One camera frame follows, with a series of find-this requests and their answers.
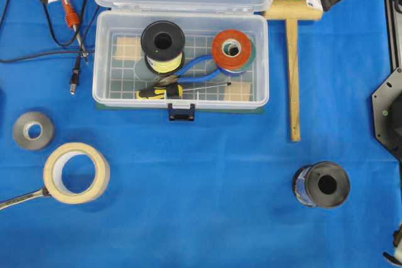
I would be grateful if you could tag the wooden mallet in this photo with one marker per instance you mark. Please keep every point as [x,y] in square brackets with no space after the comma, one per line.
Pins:
[291,12]

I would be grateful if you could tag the black yellow wire spool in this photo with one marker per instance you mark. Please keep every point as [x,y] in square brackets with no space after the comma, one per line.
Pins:
[162,43]

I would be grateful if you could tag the yellow black screwdriver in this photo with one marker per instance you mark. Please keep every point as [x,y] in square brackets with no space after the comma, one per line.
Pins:
[173,91]

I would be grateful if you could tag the clear plastic tool box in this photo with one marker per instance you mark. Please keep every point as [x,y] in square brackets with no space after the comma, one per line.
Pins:
[120,70]

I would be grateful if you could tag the silver wrench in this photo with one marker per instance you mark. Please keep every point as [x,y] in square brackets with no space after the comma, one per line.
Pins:
[42,192]

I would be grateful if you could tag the blue table cloth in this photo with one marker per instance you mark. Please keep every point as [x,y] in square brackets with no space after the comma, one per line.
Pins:
[216,192]

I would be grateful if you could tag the black octagonal mount plate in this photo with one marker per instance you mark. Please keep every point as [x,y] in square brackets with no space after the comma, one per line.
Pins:
[386,108]

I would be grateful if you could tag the aluminium frame rail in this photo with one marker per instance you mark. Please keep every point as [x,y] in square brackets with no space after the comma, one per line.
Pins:
[393,22]

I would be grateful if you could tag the black blue wire spool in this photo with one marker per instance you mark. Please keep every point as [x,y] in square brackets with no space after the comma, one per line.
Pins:
[324,184]

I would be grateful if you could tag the orange soldering iron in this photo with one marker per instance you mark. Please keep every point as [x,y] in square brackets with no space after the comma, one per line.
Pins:
[73,22]

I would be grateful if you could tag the blue handled pliers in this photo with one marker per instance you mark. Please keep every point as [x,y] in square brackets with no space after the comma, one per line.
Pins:
[199,70]

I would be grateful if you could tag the red tape roll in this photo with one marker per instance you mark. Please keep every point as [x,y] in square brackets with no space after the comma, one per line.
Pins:
[231,49]

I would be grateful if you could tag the beige masking tape roll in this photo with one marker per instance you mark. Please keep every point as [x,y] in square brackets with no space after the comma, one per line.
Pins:
[76,173]

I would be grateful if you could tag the green tape roll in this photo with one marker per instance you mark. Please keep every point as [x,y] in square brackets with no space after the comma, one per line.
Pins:
[250,60]

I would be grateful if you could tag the grey tape roll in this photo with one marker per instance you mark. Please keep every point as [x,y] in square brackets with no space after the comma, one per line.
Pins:
[33,131]

